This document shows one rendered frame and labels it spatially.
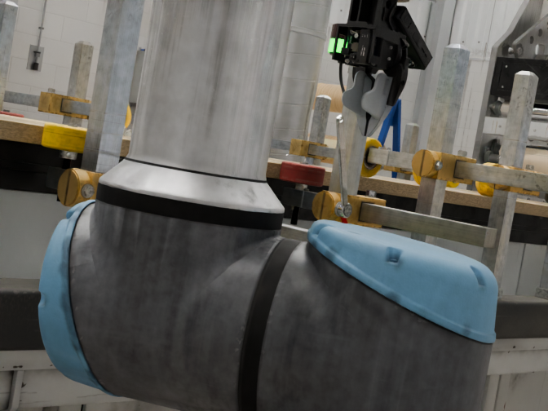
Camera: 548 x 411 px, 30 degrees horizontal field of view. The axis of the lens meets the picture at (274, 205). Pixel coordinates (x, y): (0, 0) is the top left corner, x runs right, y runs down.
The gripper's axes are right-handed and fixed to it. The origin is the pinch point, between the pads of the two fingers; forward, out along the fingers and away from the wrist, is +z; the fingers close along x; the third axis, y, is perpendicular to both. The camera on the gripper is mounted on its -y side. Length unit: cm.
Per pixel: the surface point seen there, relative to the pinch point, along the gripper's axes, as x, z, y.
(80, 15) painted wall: -699, -84, -434
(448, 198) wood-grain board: -33, 10, -73
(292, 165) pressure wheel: -29.1, 7.8, -16.7
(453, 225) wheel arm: 5.1, 12.3, -18.2
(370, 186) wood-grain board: -33, 9, -45
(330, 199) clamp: -15.0, 11.9, -11.7
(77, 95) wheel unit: -123, 1, -36
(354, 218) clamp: -13.9, 14.5, -17.3
